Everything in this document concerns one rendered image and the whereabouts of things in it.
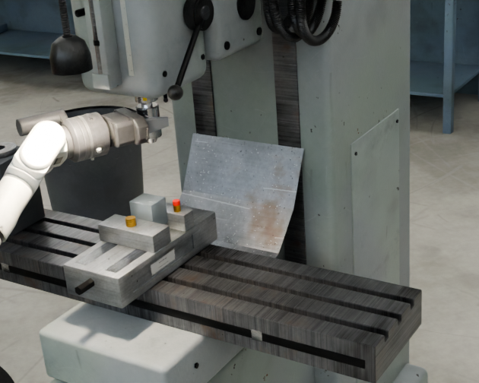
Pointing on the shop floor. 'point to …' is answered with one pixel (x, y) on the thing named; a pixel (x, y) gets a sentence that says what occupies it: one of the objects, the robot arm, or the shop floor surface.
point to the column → (325, 137)
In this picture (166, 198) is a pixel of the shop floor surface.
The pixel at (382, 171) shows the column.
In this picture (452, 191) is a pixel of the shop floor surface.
